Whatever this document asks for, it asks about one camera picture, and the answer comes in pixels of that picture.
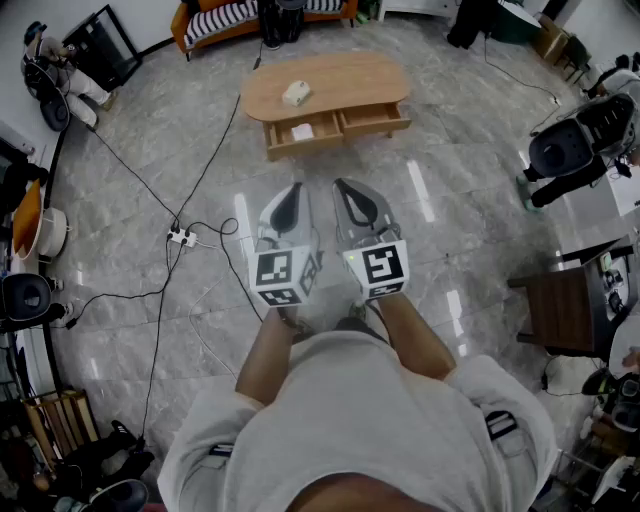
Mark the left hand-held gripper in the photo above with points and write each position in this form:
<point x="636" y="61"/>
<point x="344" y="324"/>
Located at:
<point x="274" y="270"/>

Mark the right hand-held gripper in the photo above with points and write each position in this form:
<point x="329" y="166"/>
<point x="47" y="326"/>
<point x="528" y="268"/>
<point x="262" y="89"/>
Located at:
<point x="382" y="267"/>

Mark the pale green packet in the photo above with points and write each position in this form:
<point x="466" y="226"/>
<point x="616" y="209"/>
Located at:
<point x="296" y="93"/>

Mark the person's left forearm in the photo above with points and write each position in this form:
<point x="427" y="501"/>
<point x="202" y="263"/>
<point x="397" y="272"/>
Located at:
<point x="265" y="360"/>

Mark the person's right forearm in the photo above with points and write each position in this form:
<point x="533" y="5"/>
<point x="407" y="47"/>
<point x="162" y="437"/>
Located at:
<point x="415" y="340"/>

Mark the wooden coffee table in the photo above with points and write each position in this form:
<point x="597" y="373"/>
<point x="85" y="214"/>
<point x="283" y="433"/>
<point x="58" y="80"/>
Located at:
<point x="345" y="80"/>

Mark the white paper packet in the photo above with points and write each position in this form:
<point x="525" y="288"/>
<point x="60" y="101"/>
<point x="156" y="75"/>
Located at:
<point x="302" y="132"/>

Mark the white power strip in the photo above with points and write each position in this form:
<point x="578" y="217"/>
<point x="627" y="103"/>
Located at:
<point x="182" y="237"/>

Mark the person's black trousers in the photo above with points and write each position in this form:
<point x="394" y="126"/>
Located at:
<point x="357" y="327"/>

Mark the person's light grey shirt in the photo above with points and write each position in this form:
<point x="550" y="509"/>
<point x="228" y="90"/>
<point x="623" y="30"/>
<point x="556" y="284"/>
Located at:
<point x="350" y="410"/>

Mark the orange sofa striped cushions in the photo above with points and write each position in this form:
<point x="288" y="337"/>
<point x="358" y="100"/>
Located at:
<point x="220" y="20"/>

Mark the dark wooden side table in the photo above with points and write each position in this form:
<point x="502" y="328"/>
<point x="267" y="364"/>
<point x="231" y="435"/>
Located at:
<point x="560" y="310"/>

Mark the white round stool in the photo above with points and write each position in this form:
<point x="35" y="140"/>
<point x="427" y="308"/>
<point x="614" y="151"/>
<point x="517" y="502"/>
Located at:
<point x="52" y="232"/>

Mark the black harness buckle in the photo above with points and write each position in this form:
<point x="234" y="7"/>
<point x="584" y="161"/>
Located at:
<point x="500" y="424"/>
<point x="222" y="449"/>

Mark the dark green round table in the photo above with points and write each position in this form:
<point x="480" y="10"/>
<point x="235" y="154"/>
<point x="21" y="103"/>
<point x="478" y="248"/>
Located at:
<point x="515" y="22"/>

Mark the black glass cabinet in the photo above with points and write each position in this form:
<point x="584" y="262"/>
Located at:
<point x="102" y="47"/>

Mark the brown wooden chair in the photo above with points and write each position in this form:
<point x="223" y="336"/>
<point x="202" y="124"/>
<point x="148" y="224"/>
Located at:
<point x="550" y="42"/>

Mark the orange round tray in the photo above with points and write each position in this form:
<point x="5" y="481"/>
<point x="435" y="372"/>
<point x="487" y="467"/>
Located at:
<point x="27" y="220"/>

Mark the dark green chair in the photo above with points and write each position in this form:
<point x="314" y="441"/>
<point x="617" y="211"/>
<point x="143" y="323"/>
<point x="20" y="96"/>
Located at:
<point x="577" y="55"/>

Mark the wooden slatted crate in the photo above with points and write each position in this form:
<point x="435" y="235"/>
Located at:
<point x="60" y="425"/>

